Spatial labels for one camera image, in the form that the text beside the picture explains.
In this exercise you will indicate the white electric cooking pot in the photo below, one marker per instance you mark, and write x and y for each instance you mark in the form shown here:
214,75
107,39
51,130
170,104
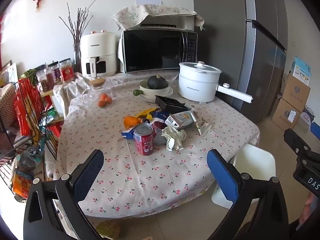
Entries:
197,82

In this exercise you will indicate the yellow snack wrapper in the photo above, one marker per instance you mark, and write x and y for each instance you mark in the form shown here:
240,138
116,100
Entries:
147,112

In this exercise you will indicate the dark green pumpkin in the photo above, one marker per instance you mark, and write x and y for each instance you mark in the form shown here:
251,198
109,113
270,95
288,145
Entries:
157,82

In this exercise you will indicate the white air fryer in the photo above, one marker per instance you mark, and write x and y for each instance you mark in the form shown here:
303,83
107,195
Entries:
98,52

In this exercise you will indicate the blue snack packet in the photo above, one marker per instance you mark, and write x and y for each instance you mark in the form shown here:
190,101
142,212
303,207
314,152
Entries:
161,116

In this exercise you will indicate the grey refrigerator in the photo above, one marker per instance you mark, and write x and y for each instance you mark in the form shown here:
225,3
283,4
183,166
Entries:
225,42

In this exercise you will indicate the yellow net bag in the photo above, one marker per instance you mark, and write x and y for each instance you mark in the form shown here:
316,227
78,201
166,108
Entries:
108,228

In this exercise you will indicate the tangerine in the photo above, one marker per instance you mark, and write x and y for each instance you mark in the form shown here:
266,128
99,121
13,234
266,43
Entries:
101,103
103,96
108,100

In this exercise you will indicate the glass jar with cork lid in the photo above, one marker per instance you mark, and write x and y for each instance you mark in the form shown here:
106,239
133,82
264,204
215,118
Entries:
96,90

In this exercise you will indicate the white tube wrapper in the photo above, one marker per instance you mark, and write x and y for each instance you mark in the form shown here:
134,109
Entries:
201,123

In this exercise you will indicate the grey drink carton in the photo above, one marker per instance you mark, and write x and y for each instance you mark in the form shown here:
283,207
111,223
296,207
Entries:
181,120

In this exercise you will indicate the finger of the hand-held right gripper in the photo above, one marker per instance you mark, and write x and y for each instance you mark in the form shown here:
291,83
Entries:
297,142
315,130

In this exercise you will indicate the white stool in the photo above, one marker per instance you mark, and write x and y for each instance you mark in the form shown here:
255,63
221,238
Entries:
252,165

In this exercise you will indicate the glass vase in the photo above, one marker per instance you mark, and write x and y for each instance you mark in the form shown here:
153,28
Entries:
77,57

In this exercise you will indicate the picture frame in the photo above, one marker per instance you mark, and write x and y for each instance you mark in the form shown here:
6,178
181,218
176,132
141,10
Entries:
8,72

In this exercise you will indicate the orange peel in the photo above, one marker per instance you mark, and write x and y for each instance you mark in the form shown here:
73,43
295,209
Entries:
131,122

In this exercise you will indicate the white and blue package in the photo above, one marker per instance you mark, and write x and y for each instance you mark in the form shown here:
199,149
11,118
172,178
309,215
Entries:
307,118

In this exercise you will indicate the blue and white carton box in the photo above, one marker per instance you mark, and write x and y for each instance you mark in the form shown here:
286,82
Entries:
127,133

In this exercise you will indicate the black microwave oven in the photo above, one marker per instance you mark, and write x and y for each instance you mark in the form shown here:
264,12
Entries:
157,50

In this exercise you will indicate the person's right hand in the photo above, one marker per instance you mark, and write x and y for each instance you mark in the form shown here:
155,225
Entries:
310,208

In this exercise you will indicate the red packets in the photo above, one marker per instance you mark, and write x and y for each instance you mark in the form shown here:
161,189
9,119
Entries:
25,105

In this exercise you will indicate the woven basket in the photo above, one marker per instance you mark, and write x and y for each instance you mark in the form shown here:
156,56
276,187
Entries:
7,105

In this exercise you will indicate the light blue printed box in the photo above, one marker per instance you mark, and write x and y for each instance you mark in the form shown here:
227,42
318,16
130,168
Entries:
301,70

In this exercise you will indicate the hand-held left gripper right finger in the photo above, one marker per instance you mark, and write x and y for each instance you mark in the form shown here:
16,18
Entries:
221,175

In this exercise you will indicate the dark lid glass jar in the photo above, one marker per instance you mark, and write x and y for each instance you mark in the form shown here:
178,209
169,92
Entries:
44,78
55,73

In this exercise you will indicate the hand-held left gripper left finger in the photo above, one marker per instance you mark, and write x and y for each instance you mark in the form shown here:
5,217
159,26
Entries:
88,172

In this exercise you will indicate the dried twig bunch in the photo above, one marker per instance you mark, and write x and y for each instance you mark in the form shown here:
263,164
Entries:
78,25

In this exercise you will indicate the black plastic tray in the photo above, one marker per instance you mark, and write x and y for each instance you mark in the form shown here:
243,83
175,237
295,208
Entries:
172,103

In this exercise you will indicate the white tissue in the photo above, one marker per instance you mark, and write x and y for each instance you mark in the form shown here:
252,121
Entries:
175,138

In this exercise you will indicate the red drink can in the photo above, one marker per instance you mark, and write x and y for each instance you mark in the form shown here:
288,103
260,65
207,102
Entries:
143,140

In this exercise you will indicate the plastic bottle orange label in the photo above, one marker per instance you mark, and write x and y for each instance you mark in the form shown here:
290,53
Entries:
23,177

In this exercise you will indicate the floral cover cloth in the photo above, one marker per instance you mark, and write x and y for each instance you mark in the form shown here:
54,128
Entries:
140,12

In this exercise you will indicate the small tin can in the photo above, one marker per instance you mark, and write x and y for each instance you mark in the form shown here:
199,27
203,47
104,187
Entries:
159,138

